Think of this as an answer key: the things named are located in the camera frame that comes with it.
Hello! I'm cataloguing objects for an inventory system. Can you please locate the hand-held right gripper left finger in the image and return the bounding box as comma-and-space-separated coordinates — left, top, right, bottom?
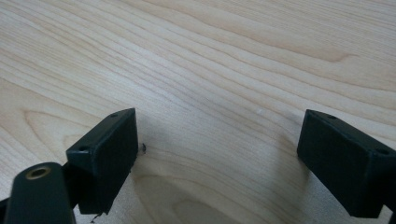
65, 107, 139, 216

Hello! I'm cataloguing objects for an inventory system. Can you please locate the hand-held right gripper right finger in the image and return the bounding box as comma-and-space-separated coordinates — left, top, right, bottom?
296, 108, 396, 218

